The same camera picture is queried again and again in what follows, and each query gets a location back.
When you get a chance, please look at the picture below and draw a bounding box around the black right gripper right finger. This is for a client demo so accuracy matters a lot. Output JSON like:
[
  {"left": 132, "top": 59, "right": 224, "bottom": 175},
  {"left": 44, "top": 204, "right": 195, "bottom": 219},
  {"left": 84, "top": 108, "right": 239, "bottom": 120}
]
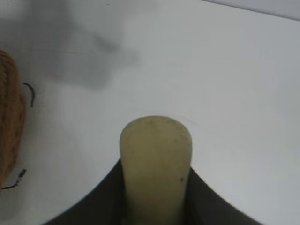
[{"left": 182, "top": 167, "right": 271, "bottom": 225}]

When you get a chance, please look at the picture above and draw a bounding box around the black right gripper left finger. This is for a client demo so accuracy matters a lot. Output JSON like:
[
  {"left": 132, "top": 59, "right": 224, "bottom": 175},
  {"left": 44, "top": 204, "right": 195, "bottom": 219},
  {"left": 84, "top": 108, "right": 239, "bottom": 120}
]
[{"left": 44, "top": 160, "right": 128, "bottom": 225}]

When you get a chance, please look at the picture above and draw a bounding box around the brown woven wicker basket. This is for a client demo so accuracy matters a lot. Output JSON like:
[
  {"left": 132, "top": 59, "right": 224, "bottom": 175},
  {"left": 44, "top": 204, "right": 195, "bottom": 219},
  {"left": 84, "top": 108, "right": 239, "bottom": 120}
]
[{"left": 0, "top": 49, "right": 28, "bottom": 181}]

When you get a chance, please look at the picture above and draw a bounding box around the pale yellow egg yolk pastry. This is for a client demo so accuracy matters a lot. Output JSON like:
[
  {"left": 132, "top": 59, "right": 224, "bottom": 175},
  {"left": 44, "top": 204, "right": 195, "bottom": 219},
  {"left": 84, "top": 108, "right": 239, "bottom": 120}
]
[{"left": 120, "top": 115, "right": 194, "bottom": 225}]

